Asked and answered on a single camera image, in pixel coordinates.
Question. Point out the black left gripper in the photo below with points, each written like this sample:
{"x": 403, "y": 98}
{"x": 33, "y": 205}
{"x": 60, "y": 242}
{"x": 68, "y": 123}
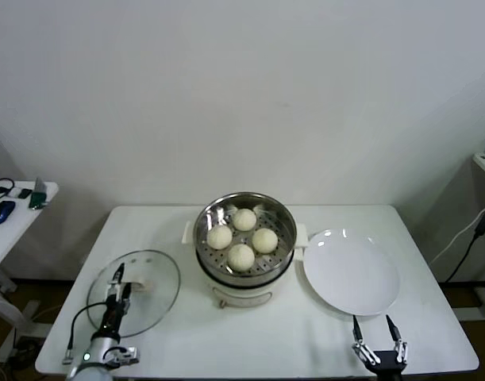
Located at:
{"x": 114, "y": 315}

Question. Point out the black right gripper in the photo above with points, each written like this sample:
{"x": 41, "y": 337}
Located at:
{"x": 387, "y": 361}

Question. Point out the white steamed baozi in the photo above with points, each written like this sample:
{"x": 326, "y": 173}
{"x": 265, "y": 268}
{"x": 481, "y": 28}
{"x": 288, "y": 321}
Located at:
{"x": 264, "y": 241}
{"x": 219, "y": 237}
{"x": 241, "y": 257}
{"x": 244, "y": 219}

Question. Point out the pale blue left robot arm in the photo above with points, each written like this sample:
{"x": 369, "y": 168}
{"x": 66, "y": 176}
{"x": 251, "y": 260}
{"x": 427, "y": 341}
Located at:
{"x": 95, "y": 349}

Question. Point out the steel perforated steamer basket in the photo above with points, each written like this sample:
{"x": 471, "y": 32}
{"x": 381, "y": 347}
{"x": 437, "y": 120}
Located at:
{"x": 283, "y": 226}

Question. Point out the white round plate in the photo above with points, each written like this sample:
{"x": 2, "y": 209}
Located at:
{"x": 345, "y": 278}

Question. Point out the white table base foot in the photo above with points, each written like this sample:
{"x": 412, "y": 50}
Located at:
{"x": 32, "y": 309}
{"x": 476, "y": 314}

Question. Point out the white side table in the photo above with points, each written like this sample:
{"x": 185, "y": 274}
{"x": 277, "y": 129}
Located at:
{"x": 24, "y": 234}

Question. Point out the green and grey tool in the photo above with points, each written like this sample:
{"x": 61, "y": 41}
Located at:
{"x": 37, "y": 198}

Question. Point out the small black item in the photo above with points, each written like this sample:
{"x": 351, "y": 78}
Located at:
{"x": 25, "y": 193}

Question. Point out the blue rounded device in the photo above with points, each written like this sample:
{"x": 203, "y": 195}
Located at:
{"x": 0, "y": 212}

